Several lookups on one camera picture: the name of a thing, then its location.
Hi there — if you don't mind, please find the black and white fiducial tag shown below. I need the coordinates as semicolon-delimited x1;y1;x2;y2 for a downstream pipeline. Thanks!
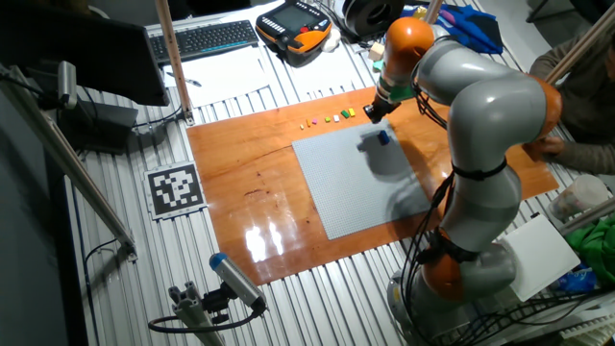
143;161;209;221

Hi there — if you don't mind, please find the black computer monitor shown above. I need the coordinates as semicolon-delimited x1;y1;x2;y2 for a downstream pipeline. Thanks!
0;0;170;107

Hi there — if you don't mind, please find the black loose cable tangle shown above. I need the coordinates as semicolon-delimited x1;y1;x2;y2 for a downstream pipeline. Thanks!
431;287;615;346

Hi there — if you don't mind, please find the white ribbed strip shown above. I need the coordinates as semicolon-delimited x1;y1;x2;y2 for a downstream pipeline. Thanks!
559;311;615;343

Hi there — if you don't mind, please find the glossy wooden board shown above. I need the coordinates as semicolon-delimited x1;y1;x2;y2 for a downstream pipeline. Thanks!
185;86;561;287

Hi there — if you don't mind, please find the brown-sleeved person forearm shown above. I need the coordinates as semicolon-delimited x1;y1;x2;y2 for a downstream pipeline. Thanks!
557;139;615;176

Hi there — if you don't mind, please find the green cloth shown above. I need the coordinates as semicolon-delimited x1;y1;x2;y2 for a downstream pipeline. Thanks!
578;215;615;287

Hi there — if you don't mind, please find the orange and black teach pendant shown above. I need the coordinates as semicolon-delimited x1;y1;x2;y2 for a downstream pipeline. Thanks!
255;0;333;68

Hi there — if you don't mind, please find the tan upright frame post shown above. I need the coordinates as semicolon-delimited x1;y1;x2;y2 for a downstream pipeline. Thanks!
154;0;196;127

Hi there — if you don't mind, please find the small silver camera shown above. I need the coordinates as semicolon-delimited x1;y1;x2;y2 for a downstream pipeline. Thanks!
57;60;79;111

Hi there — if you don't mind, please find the short aluminium profile stub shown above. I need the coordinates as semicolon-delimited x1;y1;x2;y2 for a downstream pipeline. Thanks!
167;281;227;346

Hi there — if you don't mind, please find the black camera cable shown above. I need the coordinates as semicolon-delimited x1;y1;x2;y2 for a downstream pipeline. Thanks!
147;307;265;334

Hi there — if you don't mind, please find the silver camera with blue cap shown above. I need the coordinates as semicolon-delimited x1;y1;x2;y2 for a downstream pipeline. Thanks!
209;252;268;313

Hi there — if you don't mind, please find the tan slanted frame beam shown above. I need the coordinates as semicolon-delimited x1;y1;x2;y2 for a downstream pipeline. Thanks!
542;2;615;87

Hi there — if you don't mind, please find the black filament spool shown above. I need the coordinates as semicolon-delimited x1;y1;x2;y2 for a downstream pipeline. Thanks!
343;0;407;39

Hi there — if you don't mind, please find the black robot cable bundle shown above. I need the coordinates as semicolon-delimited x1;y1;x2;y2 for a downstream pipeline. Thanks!
401;79;457;346

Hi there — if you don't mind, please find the black computer keyboard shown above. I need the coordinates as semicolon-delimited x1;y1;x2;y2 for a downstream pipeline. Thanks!
147;19;260;66

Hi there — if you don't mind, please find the grey Lego baseplate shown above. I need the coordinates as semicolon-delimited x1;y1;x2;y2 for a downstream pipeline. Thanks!
291;118;432;241

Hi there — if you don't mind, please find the person's bare hand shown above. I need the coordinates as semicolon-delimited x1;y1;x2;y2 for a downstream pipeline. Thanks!
536;136;567;156

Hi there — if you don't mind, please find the plain white paper sheet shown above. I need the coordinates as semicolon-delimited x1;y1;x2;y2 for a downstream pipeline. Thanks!
162;45;273;110

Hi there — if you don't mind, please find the short aluminium frame beam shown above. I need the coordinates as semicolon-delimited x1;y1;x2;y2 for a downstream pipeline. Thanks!
559;196;615;236

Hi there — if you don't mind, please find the long aluminium frame beam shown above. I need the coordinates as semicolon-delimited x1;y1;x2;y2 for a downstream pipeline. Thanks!
0;64;139;263

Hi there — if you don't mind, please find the black pen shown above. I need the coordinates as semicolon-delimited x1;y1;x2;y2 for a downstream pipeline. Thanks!
165;71;203;88

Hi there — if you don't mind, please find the white rounded lump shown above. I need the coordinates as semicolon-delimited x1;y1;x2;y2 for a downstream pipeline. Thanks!
320;28;342;53

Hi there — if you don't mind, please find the blue cloth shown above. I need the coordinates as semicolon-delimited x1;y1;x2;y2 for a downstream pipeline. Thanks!
401;3;504;55

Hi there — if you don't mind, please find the person in brown sweater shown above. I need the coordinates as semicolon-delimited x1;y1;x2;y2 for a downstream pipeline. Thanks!
528;37;615;145

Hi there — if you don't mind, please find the aluminium frame post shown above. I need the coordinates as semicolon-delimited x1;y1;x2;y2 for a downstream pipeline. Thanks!
425;0;444;24

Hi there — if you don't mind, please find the thin black power cable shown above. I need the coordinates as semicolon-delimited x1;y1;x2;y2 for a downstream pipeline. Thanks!
132;105;185;131

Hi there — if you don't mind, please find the green wrist adapter ring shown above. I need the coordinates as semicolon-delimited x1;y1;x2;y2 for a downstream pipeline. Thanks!
377;81;415;104

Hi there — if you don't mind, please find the black camera clamp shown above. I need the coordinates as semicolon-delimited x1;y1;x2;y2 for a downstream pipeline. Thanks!
201;283;237;326

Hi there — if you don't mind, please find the black electronics box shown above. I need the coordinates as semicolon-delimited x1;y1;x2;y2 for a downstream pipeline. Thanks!
57;98;139;155

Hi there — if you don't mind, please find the white flat board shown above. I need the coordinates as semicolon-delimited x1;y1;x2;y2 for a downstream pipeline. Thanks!
499;213;581;303

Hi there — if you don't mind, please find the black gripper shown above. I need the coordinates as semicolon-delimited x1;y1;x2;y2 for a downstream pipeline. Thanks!
362;95;403;126

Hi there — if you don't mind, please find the blue plastic bag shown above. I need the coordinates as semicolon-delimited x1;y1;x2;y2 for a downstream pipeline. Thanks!
556;266;600;294

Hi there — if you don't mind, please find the clear plastic container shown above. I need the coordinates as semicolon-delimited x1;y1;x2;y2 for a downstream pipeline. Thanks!
548;173;611;223

